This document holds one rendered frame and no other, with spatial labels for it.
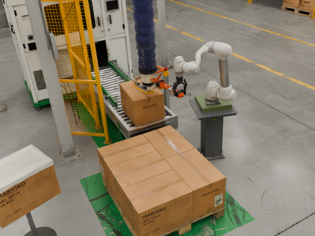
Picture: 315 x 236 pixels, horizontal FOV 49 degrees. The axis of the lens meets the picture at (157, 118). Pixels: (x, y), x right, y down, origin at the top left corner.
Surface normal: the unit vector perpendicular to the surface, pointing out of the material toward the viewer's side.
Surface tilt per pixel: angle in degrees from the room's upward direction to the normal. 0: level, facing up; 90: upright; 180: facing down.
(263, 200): 0
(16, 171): 0
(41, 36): 90
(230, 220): 0
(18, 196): 90
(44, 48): 90
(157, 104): 90
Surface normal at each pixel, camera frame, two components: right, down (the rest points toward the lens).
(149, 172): -0.06, -0.86
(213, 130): 0.16, 0.50
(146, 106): 0.39, 0.45
